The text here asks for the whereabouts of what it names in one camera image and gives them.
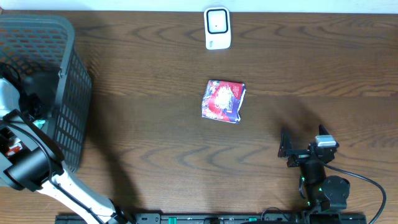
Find grey plastic basket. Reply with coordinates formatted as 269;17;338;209
1;14;92;172

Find teal wipes packet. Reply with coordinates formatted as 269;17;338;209
33;119;47;129

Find orange red snack packet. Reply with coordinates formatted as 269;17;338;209
5;142;23;157

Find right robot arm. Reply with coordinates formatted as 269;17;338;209
277;125;350;213

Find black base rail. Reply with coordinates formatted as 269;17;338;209
55;212;368;224

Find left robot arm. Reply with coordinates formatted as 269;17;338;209
1;63;136;223

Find purple red snack packet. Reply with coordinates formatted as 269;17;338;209
201;80;246;124

